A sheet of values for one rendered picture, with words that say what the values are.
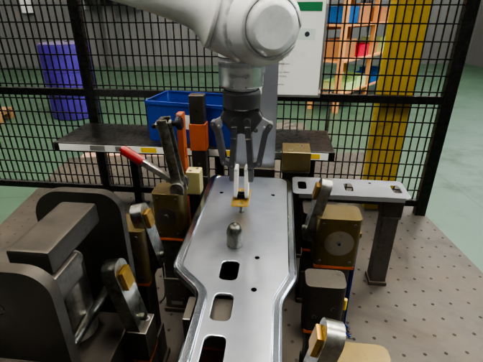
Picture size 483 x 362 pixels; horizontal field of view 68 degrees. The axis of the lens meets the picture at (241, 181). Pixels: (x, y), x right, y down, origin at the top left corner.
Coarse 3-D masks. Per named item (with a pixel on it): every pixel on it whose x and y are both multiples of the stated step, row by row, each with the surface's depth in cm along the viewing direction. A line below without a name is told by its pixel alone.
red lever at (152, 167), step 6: (120, 150) 78; (126, 150) 77; (132, 150) 78; (126, 156) 78; (132, 156) 77; (138, 156) 78; (138, 162) 78; (144, 162) 78; (150, 162) 79; (150, 168) 79; (156, 168) 79; (156, 174) 79; (162, 174) 79; (168, 174) 80; (168, 180) 79
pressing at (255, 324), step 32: (224, 192) 90; (256, 192) 90; (288, 192) 91; (192, 224) 76; (224, 224) 77; (256, 224) 77; (288, 224) 78; (192, 256) 67; (224, 256) 67; (256, 256) 67; (288, 256) 67; (192, 288) 60; (224, 288) 59; (256, 288) 59; (288, 288) 60; (192, 320) 53; (256, 320) 53; (192, 352) 48; (224, 352) 48; (256, 352) 48
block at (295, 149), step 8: (288, 144) 105; (296, 144) 105; (304, 144) 105; (288, 152) 99; (296, 152) 99; (304, 152) 99; (288, 160) 100; (296, 160) 100; (304, 160) 100; (288, 168) 101; (296, 168) 101; (304, 168) 101; (288, 176) 103; (296, 176) 102; (304, 176) 102; (304, 184) 103; (296, 200) 106; (296, 208) 107; (296, 216) 108; (296, 224) 109; (296, 232) 111; (296, 240) 112; (296, 248) 113; (296, 256) 114
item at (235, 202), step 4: (240, 188) 84; (240, 192) 80; (240, 196) 80; (248, 196) 81; (232, 200) 79; (236, 200) 79; (240, 200) 79; (244, 200) 79; (248, 200) 79; (232, 204) 77; (236, 204) 77; (240, 204) 77; (244, 204) 77; (248, 204) 77
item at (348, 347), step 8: (352, 344) 44; (360, 344) 44; (368, 344) 44; (344, 352) 43; (352, 352) 43; (360, 352) 43; (368, 352) 43; (376, 352) 43; (384, 352) 43; (344, 360) 42; (352, 360) 42; (360, 360) 42; (368, 360) 42; (376, 360) 42; (384, 360) 42
